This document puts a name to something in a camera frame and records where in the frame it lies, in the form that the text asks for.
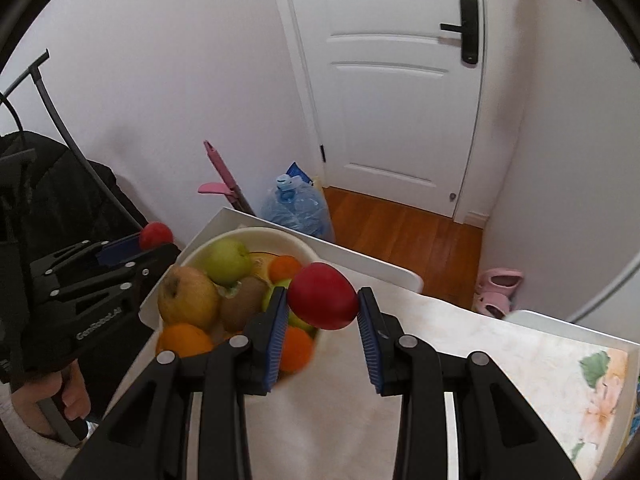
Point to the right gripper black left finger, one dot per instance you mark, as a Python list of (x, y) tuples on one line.
[(146, 433)]

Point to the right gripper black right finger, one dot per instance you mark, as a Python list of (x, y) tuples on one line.
[(498, 433)]

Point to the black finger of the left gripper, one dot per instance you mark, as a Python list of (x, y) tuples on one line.
[(88, 255), (115, 274)]

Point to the small red tomato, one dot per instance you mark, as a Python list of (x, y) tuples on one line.
[(155, 234)]

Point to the brown kiwi with sticker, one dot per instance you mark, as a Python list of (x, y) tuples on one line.
[(242, 303)]

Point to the orange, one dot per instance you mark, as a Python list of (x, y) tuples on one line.
[(283, 268), (297, 350)]

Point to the large red tomato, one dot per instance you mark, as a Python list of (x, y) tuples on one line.
[(322, 297)]

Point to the left hand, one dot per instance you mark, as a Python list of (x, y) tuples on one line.
[(69, 383)]

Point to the yellowish bruised apple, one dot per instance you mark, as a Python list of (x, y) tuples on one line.
[(187, 295)]

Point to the black jacket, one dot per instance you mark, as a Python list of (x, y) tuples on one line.
[(51, 202)]

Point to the orange front large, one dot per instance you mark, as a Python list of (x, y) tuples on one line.
[(184, 339)]

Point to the green apple left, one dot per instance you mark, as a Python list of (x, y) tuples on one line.
[(226, 261)]

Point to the pink slippers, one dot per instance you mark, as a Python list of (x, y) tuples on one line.
[(494, 290)]

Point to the white wardrobe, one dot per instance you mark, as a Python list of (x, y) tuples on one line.
[(616, 308)]

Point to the floral tablecloth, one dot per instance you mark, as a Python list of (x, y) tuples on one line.
[(499, 434)]

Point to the blue water bottle bag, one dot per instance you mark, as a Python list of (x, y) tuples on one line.
[(296, 203)]

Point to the black clothes rack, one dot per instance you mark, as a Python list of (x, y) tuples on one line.
[(33, 72)]

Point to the white tray table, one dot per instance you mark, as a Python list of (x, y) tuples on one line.
[(327, 422)]

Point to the white door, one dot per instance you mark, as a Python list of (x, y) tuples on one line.
[(391, 109)]

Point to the pink dustpan handle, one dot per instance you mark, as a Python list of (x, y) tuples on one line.
[(227, 187)]

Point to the black door handle lock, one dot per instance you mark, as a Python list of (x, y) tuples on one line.
[(468, 29)]

